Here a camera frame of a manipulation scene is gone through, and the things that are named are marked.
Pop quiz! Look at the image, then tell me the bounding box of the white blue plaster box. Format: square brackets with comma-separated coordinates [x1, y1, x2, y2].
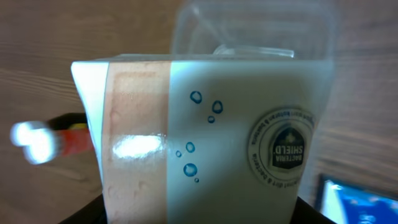
[71, 59, 333, 223]

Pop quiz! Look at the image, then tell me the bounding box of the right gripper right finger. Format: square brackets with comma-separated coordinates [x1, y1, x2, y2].
[292, 197, 335, 224]

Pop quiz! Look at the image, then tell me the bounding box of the orange tablet tube white cap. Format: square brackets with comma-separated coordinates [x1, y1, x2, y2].
[23, 128, 95, 165]

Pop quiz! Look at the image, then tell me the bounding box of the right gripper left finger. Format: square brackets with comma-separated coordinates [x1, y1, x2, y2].
[59, 194, 108, 224]

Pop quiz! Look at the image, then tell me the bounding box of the clear plastic container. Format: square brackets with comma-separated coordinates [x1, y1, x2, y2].
[170, 0, 337, 60]

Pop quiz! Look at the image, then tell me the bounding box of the blue yellow lozenge box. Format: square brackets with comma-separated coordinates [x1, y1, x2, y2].
[314, 175, 397, 224]

